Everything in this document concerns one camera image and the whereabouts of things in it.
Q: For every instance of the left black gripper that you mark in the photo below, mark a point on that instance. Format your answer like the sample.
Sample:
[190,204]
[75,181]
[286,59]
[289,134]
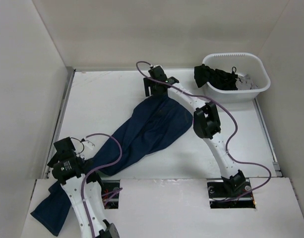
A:
[56,158]

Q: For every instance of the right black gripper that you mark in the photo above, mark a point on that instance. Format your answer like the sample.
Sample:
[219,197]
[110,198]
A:
[149,83]

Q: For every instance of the dark blue denim trousers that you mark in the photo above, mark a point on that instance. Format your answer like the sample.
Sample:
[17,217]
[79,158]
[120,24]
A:
[155,124]

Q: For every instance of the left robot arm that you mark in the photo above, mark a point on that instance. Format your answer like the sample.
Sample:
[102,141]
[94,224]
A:
[84,190]

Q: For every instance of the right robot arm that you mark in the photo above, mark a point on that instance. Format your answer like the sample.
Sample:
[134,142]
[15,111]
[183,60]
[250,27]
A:
[206,125]

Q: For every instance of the black garment in basket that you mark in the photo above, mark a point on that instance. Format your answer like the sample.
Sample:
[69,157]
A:
[219,79]

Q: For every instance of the grey white garment in basket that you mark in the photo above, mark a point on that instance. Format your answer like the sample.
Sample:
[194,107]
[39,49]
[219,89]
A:
[245,83]

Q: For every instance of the white plastic laundry basket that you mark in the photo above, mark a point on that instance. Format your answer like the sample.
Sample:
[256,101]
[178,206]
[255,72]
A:
[245,63]

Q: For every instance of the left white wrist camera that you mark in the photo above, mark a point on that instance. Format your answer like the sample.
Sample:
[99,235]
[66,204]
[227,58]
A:
[88,144]

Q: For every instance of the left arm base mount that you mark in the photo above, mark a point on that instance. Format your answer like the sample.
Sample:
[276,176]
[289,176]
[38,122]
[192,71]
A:
[110,194]

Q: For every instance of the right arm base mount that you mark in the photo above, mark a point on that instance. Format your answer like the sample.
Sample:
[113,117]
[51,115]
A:
[219,198]

